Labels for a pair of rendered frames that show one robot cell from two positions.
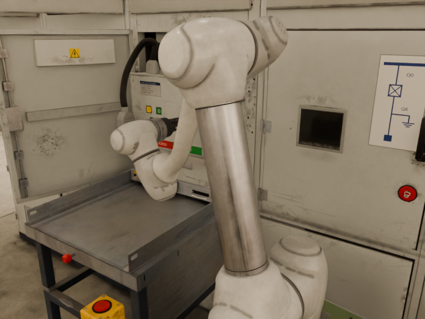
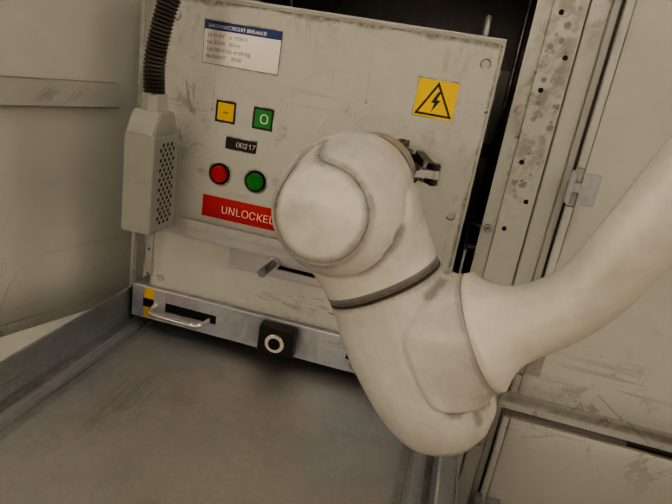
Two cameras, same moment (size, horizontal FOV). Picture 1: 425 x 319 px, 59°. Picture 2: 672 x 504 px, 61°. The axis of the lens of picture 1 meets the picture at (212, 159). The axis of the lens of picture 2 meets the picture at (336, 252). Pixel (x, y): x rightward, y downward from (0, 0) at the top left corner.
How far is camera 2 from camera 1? 0.97 m
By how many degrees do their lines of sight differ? 22
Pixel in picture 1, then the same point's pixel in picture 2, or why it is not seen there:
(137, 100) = (185, 82)
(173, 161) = (585, 318)
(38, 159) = not seen: outside the picture
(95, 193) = (35, 371)
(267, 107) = (599, 139)
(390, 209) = not seen: outside the picture
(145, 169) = (424, 342)
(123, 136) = (369, 196)
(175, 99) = (332, 89)
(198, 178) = not seen: hidden behind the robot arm
